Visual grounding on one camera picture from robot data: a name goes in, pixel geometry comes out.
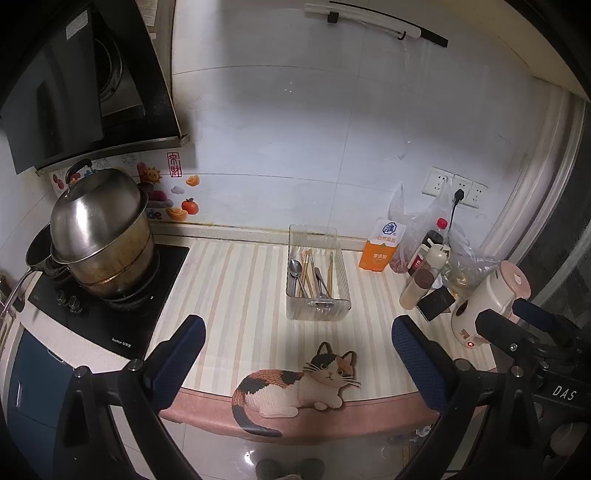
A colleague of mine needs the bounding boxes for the stainless steel steamer lid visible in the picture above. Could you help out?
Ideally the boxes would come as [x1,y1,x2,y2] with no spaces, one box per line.
[50,168,149,265]

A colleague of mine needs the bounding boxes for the blue cabinet door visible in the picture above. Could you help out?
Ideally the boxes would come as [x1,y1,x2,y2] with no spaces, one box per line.
[7,330,77,462]

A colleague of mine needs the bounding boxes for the black smartphone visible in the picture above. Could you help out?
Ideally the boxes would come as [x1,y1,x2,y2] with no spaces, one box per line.
[417,286,456,322]

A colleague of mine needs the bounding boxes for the clear plastic utensil tray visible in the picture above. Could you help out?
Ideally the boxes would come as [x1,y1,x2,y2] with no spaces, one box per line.
[285,224,352,321]

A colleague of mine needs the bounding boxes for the orange and white salt bag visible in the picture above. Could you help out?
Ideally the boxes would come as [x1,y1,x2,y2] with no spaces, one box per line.
[359,217,407,273]

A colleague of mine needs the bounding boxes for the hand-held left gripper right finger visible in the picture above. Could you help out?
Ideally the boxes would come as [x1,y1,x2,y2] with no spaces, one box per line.
[392,315,543,480]

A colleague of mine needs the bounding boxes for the black plug with cable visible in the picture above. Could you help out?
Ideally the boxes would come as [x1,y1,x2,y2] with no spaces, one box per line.
[445,188,465,241]

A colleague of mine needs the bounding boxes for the stained steel pot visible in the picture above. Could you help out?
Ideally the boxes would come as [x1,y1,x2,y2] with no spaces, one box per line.
[52,217,160,298]

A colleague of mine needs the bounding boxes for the dark sauce bottle red cap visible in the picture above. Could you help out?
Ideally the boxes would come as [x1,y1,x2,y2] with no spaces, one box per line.
[418,218,451,278]

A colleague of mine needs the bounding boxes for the white pink electric kettle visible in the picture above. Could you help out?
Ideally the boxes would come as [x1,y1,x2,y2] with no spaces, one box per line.
[450,260,529,350]

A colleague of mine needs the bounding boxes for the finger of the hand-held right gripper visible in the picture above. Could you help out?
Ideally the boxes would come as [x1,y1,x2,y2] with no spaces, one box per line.
[475,310,555,370]
[515,298,583,344]

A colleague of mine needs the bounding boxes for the white wall socket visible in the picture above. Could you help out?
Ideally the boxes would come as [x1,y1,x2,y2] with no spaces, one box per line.
[450,174,472,205]
[466,181,489,209]
[422,166,454,196]

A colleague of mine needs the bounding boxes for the grey slipper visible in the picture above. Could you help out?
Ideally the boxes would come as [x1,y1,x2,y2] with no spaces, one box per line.
[295,458,325,480]
[255,458,290,480]

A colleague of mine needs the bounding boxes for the colourful wall stickers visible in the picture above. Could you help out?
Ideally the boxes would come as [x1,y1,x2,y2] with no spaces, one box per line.
[48,150,202,225]

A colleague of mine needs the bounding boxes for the small black saucepan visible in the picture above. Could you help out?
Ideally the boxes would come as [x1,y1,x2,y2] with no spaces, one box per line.
[0,222,63,319]

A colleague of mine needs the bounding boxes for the pale door frame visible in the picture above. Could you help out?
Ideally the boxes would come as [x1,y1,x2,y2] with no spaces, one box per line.
[482,88,588,296]

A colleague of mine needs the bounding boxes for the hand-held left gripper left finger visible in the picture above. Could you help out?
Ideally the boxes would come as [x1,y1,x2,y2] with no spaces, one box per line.
[60,315,206,480]

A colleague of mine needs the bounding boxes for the brown-capped seasoning bottle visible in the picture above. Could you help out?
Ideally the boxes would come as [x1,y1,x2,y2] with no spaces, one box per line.
[399,244,451,311]

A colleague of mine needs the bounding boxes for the striped cat mat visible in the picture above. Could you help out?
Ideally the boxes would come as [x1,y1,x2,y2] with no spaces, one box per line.
[159,237,499,446]

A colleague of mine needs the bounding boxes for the black range hood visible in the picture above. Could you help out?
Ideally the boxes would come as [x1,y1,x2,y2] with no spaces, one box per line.
[0,0,190,175]

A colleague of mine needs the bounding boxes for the clear plastic bag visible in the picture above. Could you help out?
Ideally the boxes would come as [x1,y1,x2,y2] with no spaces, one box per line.
[387,181,502,296]

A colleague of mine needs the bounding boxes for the black glass gas stove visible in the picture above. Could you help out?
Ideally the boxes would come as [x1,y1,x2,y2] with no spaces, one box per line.
[28,244,191,358]

